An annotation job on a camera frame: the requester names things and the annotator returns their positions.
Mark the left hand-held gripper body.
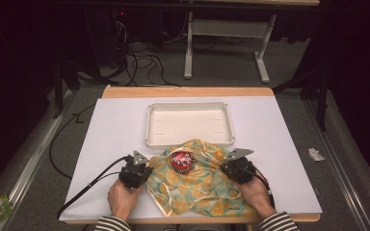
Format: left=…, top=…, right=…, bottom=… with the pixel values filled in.
left=119, top=149, right=149, bottom=190

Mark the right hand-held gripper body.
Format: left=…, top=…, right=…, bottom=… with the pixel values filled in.
left=224, top=148, right=257, bottom=186

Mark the orange-print green cloth bag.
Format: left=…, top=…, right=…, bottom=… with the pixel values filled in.
left=145, top=139, right=258, bottom=218

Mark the red can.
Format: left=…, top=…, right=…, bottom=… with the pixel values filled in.
left=171, top=151, right=193, bottom=174

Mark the white plastic tray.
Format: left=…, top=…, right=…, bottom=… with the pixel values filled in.
left=145, top=101, right=236, bottom=149

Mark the person's left hand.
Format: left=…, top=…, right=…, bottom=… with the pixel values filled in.
left=107, top=178, right=144, bottom=221

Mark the person's right hand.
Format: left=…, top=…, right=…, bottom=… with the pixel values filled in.
left=235, top=176, right=277, bottom=219

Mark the white table mat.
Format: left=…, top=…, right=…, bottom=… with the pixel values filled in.
left=60, top=95, right=323, bottom=222

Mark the crumpled white paper scrap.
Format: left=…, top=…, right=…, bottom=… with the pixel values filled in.
left=307, top=147, right=327, bottom=162

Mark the black metal stand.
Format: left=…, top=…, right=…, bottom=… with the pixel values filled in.
left=273, top=70, right=330, bottom=133
left=52, top=61, right=81, bottom=119

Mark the right hand-held gripper black cable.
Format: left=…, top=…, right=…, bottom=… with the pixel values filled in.
left=253, top=167, right=276, bottom=210

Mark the hand-held gripper black cable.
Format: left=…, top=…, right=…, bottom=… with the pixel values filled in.
left=253, top=167, right=276, bottom=210
left=56, top=154, right=133, bottom=219

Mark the left hand-held gripper black cable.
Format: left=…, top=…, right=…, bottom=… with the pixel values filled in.
left=56, top=154, right=133, bottom=219

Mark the thin black floor cable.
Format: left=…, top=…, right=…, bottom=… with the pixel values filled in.
left=48, top=102, right=96, bottom=180

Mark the metal floor rail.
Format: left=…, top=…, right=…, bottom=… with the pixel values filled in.
left=0, top=90, right=75, bottom=231
left=303, top=99, right=367, bottom=231

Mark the bundle of black floor cables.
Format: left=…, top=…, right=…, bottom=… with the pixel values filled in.
left=109, top=18, right=181, bottom=88

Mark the white metal desk frame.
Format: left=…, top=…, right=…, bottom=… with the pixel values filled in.
left=183, top=0, right=321, bottom=85

